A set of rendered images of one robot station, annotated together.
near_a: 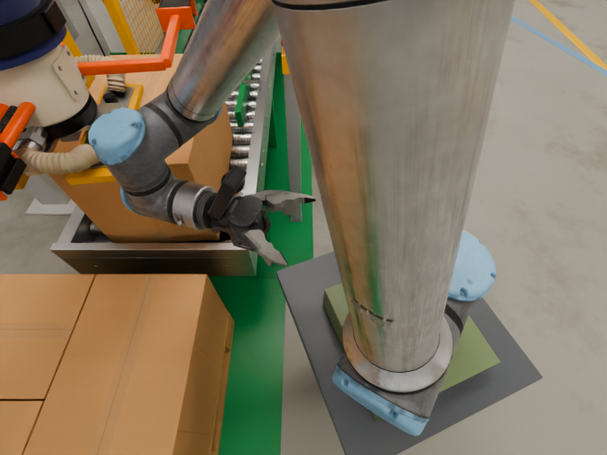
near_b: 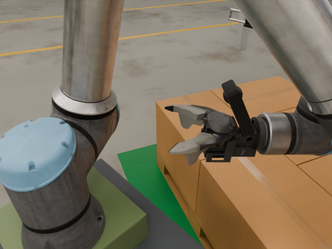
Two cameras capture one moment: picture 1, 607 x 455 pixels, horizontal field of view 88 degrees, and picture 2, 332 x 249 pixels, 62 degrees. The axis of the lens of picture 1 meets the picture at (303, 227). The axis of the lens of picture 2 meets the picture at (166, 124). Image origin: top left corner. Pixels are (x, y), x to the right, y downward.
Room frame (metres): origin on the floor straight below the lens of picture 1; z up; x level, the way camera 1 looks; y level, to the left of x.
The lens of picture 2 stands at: (0.73, -0.17, 1.43)
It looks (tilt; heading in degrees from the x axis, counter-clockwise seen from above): 35 degrees down; 158
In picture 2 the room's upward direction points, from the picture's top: straight up
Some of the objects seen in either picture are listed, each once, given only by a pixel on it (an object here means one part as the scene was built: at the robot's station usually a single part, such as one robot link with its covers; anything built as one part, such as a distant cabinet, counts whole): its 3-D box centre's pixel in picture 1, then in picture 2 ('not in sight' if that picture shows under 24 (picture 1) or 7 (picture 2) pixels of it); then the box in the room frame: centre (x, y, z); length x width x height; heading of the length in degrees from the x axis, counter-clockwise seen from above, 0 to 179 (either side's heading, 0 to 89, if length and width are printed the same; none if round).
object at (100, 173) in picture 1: (107, 122); not in sight; (0.62, 0.46, 1.10); 0.34 x 0.10 x 0.05; 7
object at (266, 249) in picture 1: (266, 255); (185, 118); (0.27, 0.06, 1.09); 0.09 x 0.03 x 0.06; 35
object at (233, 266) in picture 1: (163, 264); not in sight; (0.58, 0.54, 0.47); 0.70 x 0.03 x 0.15; 90
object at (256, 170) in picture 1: (266, 86); not in sight; (1.75, 0.22, 0.50); 2.31 x 0.05 x 0.19; 0
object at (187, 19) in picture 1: (177, 12); not in sight; (0.94, 0.33, 1.20); 0.09 x 0.08 x 0.05; 97
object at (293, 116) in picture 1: (294, 156); not in sight; (1.15, 0.04, 0.50); 0.07 x 0.07 x 1.00; 0
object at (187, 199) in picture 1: (197, 208); (268, 132); (0.38, 0.21, 1.08); 0.10 x 0.05 x 0.09; 161
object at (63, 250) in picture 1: (153, 250); not in sight; (0.58, 0.54, 0.58); 0.70 x 0.03 x 0.06; 90
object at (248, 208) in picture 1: (236, 218); (230, 136); (0.36, 0.13, 1.08); 0.12 x 0.08 x 0.09; 71
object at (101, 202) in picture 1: (163, 147); not in sight; (0.93, 0.53, 0.75); 0.60 x 0.40 x 0.40; 2
